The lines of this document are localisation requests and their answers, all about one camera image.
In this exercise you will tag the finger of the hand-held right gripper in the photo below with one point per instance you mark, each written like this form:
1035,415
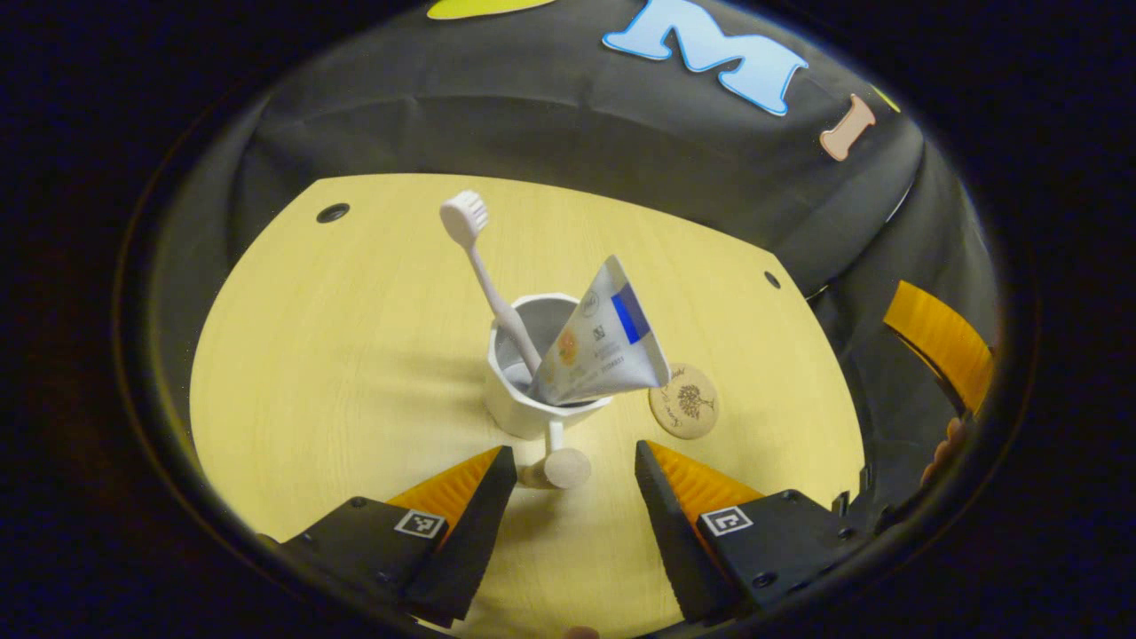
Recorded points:
941,337

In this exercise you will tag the round wooden coaster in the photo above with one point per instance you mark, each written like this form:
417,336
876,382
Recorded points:
683,404

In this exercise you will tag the white toothpaste tube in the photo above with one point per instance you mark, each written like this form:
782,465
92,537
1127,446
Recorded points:
603,355

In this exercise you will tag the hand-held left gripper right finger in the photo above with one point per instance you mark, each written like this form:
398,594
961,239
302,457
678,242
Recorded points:
670,541

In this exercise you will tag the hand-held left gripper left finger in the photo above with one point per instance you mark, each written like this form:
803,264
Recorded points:
479,532

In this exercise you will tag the white cup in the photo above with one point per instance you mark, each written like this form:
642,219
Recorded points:
515,408

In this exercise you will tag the black backdrop cloth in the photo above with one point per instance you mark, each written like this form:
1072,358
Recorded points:
532,115

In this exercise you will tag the white toothbrush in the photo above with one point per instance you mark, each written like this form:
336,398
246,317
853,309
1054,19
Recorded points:
484,275

